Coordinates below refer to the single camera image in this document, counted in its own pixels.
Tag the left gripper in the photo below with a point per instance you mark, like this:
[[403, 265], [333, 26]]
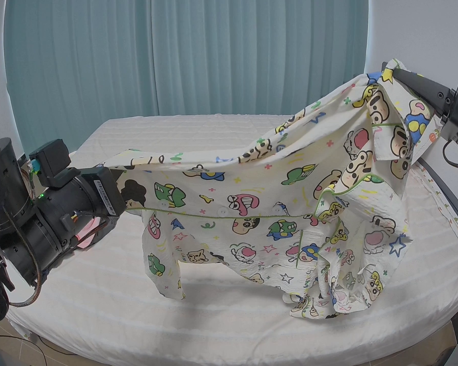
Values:
[[80, 200]]

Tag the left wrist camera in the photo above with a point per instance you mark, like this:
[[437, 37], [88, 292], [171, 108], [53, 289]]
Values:
[[53, 158]]

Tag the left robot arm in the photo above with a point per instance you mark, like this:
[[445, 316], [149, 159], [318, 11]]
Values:
[[3, 189]]

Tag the blue-green curtain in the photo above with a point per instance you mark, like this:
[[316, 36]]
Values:
[[80, 59], [259, 44]]

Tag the pink garment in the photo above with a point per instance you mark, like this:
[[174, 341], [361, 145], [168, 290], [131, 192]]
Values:
[[86, 238]]

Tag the bed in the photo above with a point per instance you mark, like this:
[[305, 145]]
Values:
[[213, 326]]

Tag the white printed pyjama top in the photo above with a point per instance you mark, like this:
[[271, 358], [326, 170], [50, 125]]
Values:
[[252, 204]]

